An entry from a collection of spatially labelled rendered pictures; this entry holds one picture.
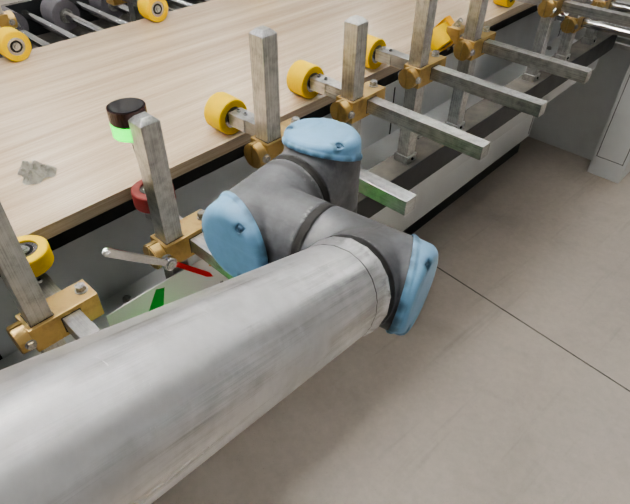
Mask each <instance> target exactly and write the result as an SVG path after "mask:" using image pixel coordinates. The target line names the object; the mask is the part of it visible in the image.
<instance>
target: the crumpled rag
mask: <svg viewBox="0 0 630 504"><path fill-rule="evenodd" d="M56 170H57V168H56V167H54V166H52V165H51V166H50V165H48V164H47V165H45V164H42V163H40V162H38V161H35V160H33V161H32V163H30V162H29V161H24V160H22V163H21V167H20V168H19V170H18V173H17V175H22V177H23V181H22V182H23V184H25V185H31V184H35V185H36V184H38V183H41V182H42V180H44V178H46V177H47V178H48V176H49V177H50V178H51V177H55V175H56Z"/></svg>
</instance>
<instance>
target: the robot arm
mask: <svg viewBox="0 0 630 504"><path fill-rule="evenodd" d="M282 143H283V144H284V150H283V152H282V153H281V154H279V155H278V156H276V157H275V158H273V159H272V160H271V161H269V162H268V163H266V164H265V165H264V166H262V167H261V168H259V169H258V170H257V171H255V172H254V173H252V174H251V175H250V176H248V177H247V178H245V179H244V180H243V181H241V182H240V183H238V184H237V185H236V186H234V187H233V188H231V189H230V190H229V191H224V192H222V193H221V194H220V196H219V198H218V199H217V200H215V201H214V202H213V203H212V204H211V205H209V206H208V207H207V209H206V210H205V212H204V214H203V217H202V232H203V236H204V240H205V243H206V245H207V247H208V249H209V251H210V253H211V254H212V256H213V257H214V259H215V260H216V262H217V263H218V264H219V265H220V266H221V267H222V268H223V269H224V270H225V271H226V272H227V273H228V274H229V275H231V276H232V277H234V278H232V279H229V280H227V281H224V282H222V283H219V284H216V285H214V286H211V287H209V288H206V289H204V290H201V291H199V292H196V293H194V294H191V295H189V296H186V297H184V298H181V299H179V300H176V301H174V302H171V303H169V304H166V305H163V306H161V307H158V308H156V309H153V310H151V311H148V312H146V313H143V314H141V315H138V316H136V317H133V318H131V319H128V320H126V321H123V322H121V323H118V324H116V325H113V326H111V327H108V328H105V329H103V330H100V331H98V332H95V333H93V334H90V335H88V336H85V337H83V338H80V339H78V340H75V341H73V342H70V343H68V344H65V345H63V346H60V347H58V348H55V349H53V350H50V351H47V352H45V353H42V354H40V355H37V356H35V357H32V358H30V359H27V360H25V361H22V362H20V363H17V364H15V365H12V366H10V367H7V368H5V369H2V370H0V504H152V503H153V502H154V501H156V500H157V499H158V498H159V497H161V496H162V495H163V494H164V493H166V492H167V491H168V490H169V489H171V488H172V487H173V486H174V485H176V484H177V483H178V482H179V481H181V480H182V479H183V478H184V477H186V476H187V475H188V474H190V473H191V472H192V471H193V470H195V469H196V468H197V467H198V466H200V465H201V464H202V463H203V462H205V461H206V460H207V459H208V458H210V457H211V456H212V455H213V454H215V453H216V452H217V451H218V450H220V449H221V448H222V447H224V446H225V445H226V444H227V443H229V442H230V441H231V440H232V439H234V438H235V437H236V436H237V435H239V434H240V433H241V432H242V431H244V430H245V429H246V428H247V427H249V426H250V425H251V424H252V423H254V422H255V421H256V420H258V419H259V418H260V417H261V416H263V415H264V414H265V413H266V412H268V411H269V410H270V409H271V408H273V407H274V406H275V405H276V404H278V403H279V402H280V401H281V400H283V399H284V398H285V397H287V396H288V395H289V394H290V393H292V392H293V391H294V390H295V389H297V388H298V387H299V386H300V385H302V384H303V383H304V382H305V381H307V380H308V379H309V378H310V377H312V376H313V375H314V374H315V373H317V372H318V371H319V370H321V369H322V368H323V367H324V366H326V365H327V364H328V363H329V362H331V361H332V360H333V359H334V358H336V357H337V356H338V355H339V354H341V353H342V352H343V351H344V350H346V349H347V348H348V347H349V346H351V345H352V344H353V343H355V342H356V341H357V340H358V339H360V338H361V337H363V336H366V335H368V334H369V333H371V332H373V331H374V330H375V329H377V328H378V327H381V328H383V329H385V330H386V332H387V333H389V334H396V335H399V336H402V335H405V334H406V333H408V332H409V330H410V329H411V328H412V326H413V325H414V323H415V321H416V319H417V317H418V315H419V313H420V311H421V309H422V307H423V305H424V302H425V300H426V298H427V295H428V293H429V290H430V287H431V285H432V282H433V279H434V276H435V272H436V268H437V264H438V251H437V249H436V247H435V246H434V245H432V244H431V243H428V242H426V241H424V240H422V239H420V238H419V237H418V236H417V235H416V234H412V235H409V234H407V233H404V232H402V231H399V230H397V229H394V228H392V227H389V226H387V225H384V224H382V223H379V222H377V221H374V220H372V219H369V218H367V217H364V216H362V215H359V214H357V206H358V192H359V178H360V163H361V160H362V158H363V155H362V153H361V137H360V135H359V133H358V132H357V131H356V130H355V129H354V128H353V127H352V126H350V125H348V124H346V123H344V122H339V121H337V120H333V119H327V118H307V119H302V120H298V121H295V122H293V123H291V124H290V125H288V126H287V127H286V129H285V131H284V136H283V137H282Z"/></svg>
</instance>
